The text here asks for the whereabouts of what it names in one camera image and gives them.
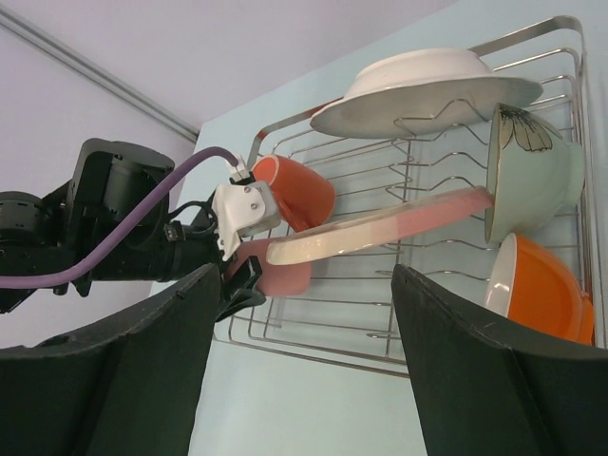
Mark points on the green bowl brown rim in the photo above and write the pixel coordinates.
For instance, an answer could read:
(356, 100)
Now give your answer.
(532, 173)

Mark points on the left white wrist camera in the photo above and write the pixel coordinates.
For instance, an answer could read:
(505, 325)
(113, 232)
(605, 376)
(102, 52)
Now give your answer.
(245, 207)

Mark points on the left aluminium frame post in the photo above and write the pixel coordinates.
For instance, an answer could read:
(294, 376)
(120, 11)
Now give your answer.
(60, 52)

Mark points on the large white grey-rimmed plate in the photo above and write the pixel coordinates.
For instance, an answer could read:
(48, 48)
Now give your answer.
(422, 92)

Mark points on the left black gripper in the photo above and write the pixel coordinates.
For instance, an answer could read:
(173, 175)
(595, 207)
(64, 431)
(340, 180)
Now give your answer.
(111, 222)

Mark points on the beige and pink floral plate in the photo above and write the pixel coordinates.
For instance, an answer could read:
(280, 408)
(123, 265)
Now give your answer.
(378, 227)

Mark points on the metal wire dish rack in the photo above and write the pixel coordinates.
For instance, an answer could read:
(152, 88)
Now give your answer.
(471, 165)

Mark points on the white and orange bowl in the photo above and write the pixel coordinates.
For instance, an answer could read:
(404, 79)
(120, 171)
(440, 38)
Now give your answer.
(534, 288)

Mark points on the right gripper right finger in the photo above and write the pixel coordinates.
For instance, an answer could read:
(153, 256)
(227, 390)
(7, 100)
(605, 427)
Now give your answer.
(484, 385)

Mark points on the orange mug white inside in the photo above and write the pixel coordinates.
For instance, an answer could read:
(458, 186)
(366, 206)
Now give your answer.
(305, 199)

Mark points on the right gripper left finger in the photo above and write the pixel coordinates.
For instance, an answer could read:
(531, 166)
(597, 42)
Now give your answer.
(128, 384)

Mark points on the pink plastic cup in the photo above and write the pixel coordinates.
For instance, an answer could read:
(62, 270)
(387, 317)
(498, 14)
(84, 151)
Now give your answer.
(275, 281)

